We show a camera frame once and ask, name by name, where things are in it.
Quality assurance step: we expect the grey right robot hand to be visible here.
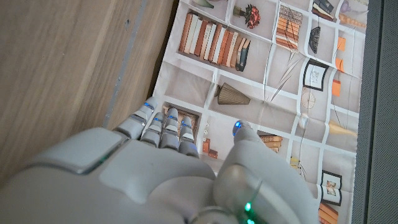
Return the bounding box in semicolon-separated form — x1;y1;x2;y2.
0;96;321;224

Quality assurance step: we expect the printed bookshelf backdrop cloth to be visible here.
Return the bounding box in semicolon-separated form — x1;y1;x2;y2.
152;0;369;224

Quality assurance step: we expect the dark grey mesh panel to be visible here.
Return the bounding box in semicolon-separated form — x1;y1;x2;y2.
351;0;398;224

